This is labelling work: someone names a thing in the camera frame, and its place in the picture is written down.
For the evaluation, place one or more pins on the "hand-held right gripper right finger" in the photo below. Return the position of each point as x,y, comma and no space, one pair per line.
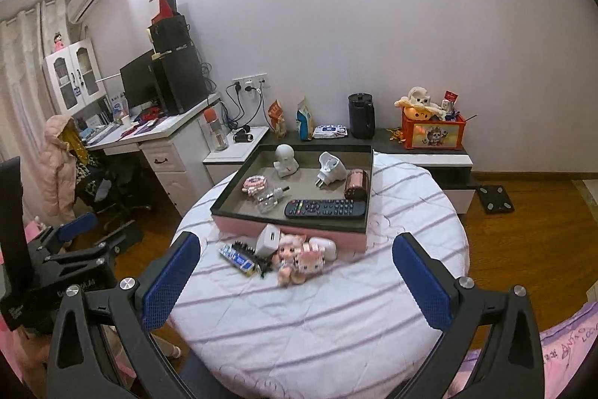
423,284

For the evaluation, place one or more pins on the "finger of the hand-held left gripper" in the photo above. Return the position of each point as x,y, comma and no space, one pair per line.
107,247
74,225

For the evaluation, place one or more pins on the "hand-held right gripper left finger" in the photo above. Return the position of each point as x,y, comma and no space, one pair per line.
170,287

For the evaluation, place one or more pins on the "rose gold metal cylinder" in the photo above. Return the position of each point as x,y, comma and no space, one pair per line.
357,184

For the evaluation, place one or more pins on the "black remote control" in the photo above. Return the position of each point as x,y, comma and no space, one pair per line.
327,208

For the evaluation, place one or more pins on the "clear glass bottle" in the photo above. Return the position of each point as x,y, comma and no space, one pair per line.
273,199

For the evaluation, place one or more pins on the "white plug-in night light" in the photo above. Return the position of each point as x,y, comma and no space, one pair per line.
331,167

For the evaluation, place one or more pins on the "pink box with black rim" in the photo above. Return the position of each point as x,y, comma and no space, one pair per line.
299,193

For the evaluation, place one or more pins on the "white round-headed figurine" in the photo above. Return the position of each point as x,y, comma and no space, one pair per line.
286,160

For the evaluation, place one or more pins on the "black office chair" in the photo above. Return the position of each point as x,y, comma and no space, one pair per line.
107,198

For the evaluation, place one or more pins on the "pink jacket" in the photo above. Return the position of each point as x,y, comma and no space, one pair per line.
58,174

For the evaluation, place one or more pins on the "blue and white strip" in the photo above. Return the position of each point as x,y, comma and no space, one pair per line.
238,259

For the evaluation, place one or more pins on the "black comb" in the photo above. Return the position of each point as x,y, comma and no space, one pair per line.
259,261

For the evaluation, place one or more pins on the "round table with striped cloth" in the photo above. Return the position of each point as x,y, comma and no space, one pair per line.
327,310

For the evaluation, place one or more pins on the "white earbud case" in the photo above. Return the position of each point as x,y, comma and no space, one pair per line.
326,247

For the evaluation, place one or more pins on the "white charger cube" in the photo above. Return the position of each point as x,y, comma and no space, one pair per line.
267,242

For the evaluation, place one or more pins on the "white desk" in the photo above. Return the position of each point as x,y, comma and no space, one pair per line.
177,165

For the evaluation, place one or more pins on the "black bathroom scale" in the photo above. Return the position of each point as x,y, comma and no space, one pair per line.
495,199

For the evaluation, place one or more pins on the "pink-haired doll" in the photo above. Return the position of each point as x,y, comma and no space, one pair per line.
288,258

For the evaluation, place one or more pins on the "pale lace curtain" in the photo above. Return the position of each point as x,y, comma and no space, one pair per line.
23,90

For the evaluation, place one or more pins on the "white glass-door cabinet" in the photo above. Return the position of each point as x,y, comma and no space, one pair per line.
74,76

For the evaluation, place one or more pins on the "orange printed toy box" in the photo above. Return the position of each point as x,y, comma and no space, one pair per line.
434,135

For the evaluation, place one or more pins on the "small yellow toy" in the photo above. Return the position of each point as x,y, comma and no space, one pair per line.
397,134

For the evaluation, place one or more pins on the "black computer monitor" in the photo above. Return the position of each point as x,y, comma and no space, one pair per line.
140,81

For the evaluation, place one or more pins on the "bottle with orange cap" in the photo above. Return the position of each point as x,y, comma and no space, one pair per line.
217,132

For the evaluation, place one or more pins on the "pink printed bedsheet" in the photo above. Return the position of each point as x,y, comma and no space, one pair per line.
570,357

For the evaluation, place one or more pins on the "small black device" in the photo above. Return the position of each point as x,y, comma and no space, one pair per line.
244,134

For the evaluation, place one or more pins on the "yellow plush toy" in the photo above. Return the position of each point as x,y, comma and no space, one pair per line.
420,113

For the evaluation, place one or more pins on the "black computer tower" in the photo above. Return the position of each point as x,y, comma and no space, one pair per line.
180,81

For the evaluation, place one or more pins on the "wet wipes pack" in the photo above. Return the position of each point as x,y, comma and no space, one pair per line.
330,131

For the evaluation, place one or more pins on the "black kettle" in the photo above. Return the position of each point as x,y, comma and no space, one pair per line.
361,116

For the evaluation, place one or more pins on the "small pink doll figure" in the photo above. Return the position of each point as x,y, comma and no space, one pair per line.
59,41

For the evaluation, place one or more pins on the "white plush toy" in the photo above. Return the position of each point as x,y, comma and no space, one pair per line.
419,96

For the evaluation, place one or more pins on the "red card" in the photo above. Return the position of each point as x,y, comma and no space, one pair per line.
450,96

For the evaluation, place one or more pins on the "orange snack bag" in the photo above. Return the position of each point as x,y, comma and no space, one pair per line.
278,118

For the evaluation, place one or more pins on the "blue and white snack bag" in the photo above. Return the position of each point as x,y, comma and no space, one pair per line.
304,121

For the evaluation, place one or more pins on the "white wall outlet strip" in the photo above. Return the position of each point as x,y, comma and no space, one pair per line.
250,82

